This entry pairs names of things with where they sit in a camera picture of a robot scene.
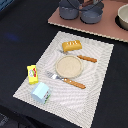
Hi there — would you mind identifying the beige bowl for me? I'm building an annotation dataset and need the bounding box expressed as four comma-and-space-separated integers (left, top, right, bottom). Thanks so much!
118, 4, 128, 30

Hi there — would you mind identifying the beige woven placemat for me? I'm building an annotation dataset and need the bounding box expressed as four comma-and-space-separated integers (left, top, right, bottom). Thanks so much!
14, 31, 114, 128

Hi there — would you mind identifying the brown toy sausage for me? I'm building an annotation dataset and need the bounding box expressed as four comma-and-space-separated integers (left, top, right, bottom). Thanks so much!
82, 0, 93, 7

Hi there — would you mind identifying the grey pot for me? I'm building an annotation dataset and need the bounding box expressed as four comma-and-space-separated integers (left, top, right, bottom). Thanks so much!
59, 0, 80, 20
81, 5, 103, 24

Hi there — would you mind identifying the light blue milk carton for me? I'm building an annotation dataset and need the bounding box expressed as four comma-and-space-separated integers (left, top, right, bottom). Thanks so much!
31, 82, 51, 104

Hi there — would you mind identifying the orange toy bread loaf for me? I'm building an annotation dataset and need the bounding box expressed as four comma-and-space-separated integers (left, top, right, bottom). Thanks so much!
62, 40, 82, 52

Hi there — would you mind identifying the round wooden plate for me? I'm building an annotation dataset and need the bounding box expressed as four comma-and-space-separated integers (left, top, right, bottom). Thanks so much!
55, 55, 83, 78

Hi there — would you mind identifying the yellow toy butter box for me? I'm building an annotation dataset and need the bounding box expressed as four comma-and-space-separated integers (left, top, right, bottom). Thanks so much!
27, 65, 38, 84

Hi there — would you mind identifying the fork with wooden handle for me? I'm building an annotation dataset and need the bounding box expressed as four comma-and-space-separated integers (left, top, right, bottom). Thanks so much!
46, 71, 86, 89

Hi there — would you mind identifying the knife with wooden handle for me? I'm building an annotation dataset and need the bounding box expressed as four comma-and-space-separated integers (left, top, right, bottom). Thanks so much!
58, 50, 97, 63

